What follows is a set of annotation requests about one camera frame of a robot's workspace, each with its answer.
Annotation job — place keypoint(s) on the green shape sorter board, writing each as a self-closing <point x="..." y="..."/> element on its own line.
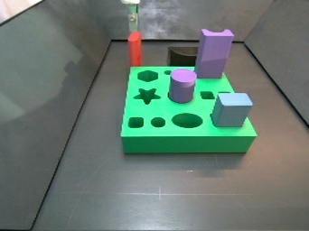
<point x="159" y="126"/>

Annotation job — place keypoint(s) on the tall purple arch block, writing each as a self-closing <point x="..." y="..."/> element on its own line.
<point x="213" y="53"/>

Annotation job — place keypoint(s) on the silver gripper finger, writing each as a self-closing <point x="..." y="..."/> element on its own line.
<point x="132" y="14"/>

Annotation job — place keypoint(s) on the black curved stand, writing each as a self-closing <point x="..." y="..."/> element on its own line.
<point x="182" y="56"/>

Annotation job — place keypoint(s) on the blue square block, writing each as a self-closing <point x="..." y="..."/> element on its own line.
<point x="231" y="109"/>

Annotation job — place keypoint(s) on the red square-circle block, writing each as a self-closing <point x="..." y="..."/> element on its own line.
<point x="135" y="49"/>

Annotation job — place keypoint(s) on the purple cylinder block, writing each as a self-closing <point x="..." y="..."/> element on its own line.
<point x="182" y="83"/>

